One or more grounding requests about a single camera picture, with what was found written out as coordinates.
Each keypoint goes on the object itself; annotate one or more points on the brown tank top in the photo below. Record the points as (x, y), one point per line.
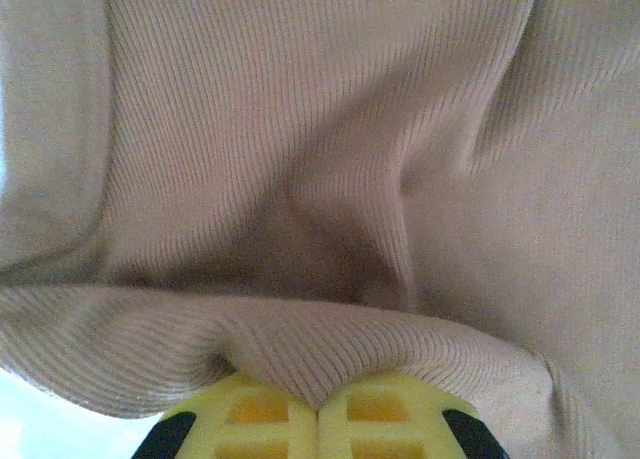
(300, 154)

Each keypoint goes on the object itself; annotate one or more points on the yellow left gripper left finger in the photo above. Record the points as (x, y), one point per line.
(300, 429)

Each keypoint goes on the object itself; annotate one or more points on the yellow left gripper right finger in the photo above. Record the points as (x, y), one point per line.
(335, 429)

